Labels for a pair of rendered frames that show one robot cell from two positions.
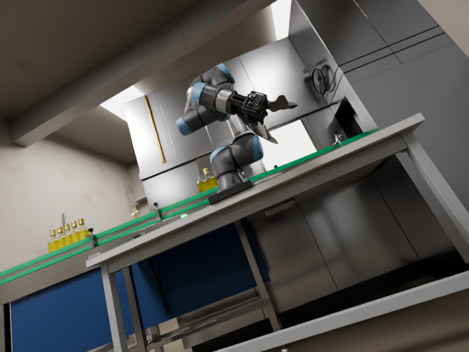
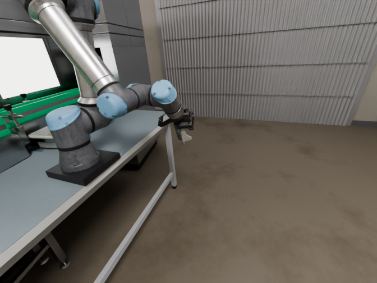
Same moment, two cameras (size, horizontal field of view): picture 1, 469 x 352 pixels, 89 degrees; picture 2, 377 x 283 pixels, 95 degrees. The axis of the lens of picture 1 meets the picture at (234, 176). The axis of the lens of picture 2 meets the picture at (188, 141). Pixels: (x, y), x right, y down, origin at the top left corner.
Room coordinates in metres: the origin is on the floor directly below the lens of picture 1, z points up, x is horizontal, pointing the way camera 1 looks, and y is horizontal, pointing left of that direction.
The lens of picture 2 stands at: (0.53, 0.58, 1.18)
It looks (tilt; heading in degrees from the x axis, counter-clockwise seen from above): 28 degrees down; 280
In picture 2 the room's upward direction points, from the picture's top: 4 degrees counter-clockwise
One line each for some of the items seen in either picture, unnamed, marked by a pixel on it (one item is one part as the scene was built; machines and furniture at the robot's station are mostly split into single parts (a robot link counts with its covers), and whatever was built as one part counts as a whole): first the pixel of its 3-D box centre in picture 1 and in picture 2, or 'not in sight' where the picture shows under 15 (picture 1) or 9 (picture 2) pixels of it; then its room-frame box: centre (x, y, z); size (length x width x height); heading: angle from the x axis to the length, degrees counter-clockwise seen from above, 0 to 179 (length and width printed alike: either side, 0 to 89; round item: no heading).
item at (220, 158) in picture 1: (224, 162); (69, 125); (1.10, 0.02, 0.95); 0.13 x 0.12 x 0.14; 77
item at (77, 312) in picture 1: (139, 290); not in sight; (1.58, 0.81, 0.54); 1.59 x 0.18 x 0.43; 89
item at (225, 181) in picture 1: (230, 184); (77, 152); (1.10, 0.03, 0.83); 0.15 x 0.15 x 0.10
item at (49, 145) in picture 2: not in sight; (56, 137); (1.40, -0.17, 0.79); 0.27 x 0.17 x 0.08; 179
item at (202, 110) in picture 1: (215, 110); (139, 95); (0.80, -0.02, 1.04); 0.11 x 0.11 x 0.08; 77
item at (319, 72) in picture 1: (320, 81); not in sight; (1.60, -0.88, 1.49); 0.21 x 0.05 x 0.21; 179
